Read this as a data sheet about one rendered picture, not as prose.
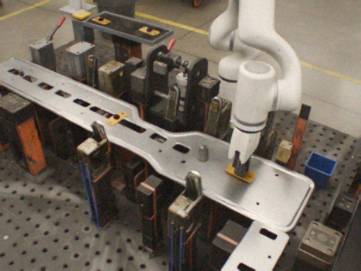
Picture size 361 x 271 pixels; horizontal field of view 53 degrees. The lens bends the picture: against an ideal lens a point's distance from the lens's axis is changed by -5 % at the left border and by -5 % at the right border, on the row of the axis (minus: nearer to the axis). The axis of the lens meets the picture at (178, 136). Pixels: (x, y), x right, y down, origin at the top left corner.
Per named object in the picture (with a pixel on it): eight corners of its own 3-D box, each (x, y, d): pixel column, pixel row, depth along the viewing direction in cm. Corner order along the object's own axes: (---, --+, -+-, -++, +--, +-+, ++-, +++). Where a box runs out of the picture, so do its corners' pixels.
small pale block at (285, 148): (258, 223, 130) (278, 145, 107) (262, 217, 133) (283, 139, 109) (267, 228, 129) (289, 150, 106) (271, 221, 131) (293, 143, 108)
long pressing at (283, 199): (-27, 77, 150) (-28, 74, 149) (17, 56, 164) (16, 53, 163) (289, 238, 91) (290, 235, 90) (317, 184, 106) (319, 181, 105)
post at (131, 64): (130, 142, 163) (124, 61, 138) (137, 137, 166) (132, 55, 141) (139, 147, 161) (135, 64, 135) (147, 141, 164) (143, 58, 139)
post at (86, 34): (82, 101, 187) (70, 19, 159) (93, 94, 192) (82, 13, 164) (93, 106, 184) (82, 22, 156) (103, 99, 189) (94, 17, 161)
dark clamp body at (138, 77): (128, 154, 158) (121, 74, 134) (147, 137, 167) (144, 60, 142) (148, 164, 154) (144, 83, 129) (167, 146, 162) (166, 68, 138)
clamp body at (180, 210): (158, 279, 114) (155, 208, 91) (180, 253, 121) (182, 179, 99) (182, 294, 110) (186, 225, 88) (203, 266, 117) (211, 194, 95)
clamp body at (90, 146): (84, 221, 130) (66, 147, 108) (106, 200, 138) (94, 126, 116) (103, 233, 126) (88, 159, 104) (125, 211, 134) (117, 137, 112)
